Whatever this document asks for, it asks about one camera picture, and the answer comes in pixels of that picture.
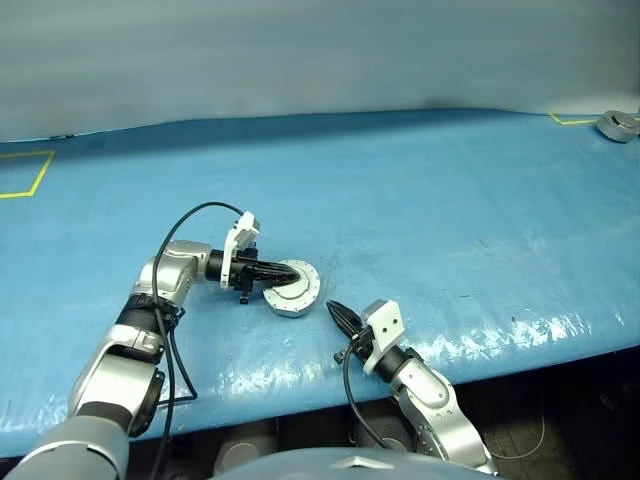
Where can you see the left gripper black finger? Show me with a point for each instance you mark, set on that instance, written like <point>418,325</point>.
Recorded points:
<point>277,268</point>
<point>277,281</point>

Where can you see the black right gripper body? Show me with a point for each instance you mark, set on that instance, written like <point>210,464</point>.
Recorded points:
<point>362,342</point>

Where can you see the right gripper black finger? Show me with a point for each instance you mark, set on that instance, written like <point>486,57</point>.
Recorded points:
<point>349,320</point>
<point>338,322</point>

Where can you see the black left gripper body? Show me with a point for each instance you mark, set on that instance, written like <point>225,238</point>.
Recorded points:
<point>247,270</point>

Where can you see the round silver metal disc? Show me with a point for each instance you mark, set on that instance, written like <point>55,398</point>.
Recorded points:
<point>306,287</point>

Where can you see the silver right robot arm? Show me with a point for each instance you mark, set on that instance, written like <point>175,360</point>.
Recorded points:
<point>430,390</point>

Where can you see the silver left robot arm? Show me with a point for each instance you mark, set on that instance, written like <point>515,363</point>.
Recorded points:
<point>170,270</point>

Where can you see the dark rounded shape under table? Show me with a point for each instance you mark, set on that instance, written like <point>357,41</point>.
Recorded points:
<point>385,430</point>
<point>245,447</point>

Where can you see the grey robot torso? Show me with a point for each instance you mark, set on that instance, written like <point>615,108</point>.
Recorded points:
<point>350,467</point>

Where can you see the blue plastic table cover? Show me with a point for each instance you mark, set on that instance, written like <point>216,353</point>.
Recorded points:
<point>450,210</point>

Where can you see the small black clip table edge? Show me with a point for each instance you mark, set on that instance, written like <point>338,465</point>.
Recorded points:
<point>62,136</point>

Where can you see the grey tape roll far corner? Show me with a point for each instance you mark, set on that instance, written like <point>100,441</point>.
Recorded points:
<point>617,127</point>

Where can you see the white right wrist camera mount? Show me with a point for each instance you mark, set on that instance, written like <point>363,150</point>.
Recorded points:
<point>385,325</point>

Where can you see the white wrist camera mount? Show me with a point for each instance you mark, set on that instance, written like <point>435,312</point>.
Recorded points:
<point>247,225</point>
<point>385,325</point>

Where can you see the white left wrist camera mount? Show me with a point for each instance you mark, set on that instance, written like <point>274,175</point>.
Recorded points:
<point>247,225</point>

